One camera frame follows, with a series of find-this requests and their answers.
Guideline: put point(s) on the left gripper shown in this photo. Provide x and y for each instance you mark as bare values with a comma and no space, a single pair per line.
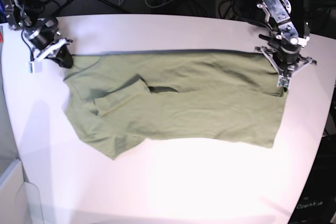
286,65

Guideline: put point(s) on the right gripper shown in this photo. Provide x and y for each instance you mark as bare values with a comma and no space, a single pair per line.
63,57

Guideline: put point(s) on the green T-shirt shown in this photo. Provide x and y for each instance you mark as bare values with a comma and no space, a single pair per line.
116,102

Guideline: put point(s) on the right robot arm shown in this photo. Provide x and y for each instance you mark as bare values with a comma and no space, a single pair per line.
41,36

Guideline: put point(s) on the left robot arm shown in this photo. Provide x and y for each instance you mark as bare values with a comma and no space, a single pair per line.
285,42

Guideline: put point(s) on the black OpenArm case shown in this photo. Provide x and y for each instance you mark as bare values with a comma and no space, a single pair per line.
317,201

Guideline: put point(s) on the white cardboard box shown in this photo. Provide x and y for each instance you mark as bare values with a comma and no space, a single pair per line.
20,200

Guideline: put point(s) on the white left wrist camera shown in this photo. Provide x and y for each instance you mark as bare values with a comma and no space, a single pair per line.
283,82

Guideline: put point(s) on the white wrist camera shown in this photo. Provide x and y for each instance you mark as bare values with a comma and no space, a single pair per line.
34,67
283,82

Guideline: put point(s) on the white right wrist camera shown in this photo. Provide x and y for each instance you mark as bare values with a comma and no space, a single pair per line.
34,67

